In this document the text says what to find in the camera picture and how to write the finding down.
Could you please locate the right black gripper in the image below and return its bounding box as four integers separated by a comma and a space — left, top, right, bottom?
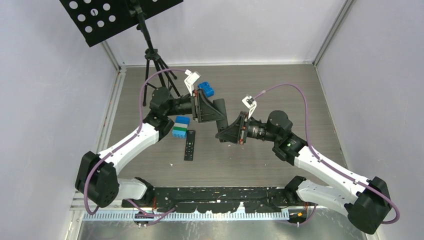
216, 111, 280, 145

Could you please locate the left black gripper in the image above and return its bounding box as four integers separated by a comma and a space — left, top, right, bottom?
165, 88, 225, 123

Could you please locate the black remote control back up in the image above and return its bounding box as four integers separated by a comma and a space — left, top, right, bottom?
212, 98, 229, 133

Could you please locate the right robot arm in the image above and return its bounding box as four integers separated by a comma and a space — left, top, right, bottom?
215, 110, 400, 235

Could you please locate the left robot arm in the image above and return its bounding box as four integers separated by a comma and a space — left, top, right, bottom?
75, 87, 227, 215

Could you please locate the black remote with buttons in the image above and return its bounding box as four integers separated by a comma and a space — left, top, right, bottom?
184, 130, 196, 161

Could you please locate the blue toy car block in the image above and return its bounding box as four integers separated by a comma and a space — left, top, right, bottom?
197, 81, 215, 98

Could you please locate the blue green white block stack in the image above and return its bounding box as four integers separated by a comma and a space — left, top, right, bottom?
171, 116, 190, 139

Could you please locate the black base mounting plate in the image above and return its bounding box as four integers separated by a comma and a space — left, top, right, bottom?
133, 186, 300, 214

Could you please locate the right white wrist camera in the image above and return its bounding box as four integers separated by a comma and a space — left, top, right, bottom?
241, 95, 257, 119

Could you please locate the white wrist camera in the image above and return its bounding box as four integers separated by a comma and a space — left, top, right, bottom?
241, 95, 257, 119
184, 69, 201, 96

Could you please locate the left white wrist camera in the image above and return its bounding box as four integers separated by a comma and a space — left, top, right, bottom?
184, 69, 201, 96

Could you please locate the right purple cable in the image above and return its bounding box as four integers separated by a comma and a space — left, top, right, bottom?
253, 82, 401, 229

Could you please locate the purple cable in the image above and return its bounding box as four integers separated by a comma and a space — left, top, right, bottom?
253, 82, 401, 229
82, 68, 190, 228

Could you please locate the aluminium frame rail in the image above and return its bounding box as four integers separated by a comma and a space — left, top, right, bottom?
67, 187, 374, 229

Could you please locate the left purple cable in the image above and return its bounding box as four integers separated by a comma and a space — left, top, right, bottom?
82, 68, 190, 228

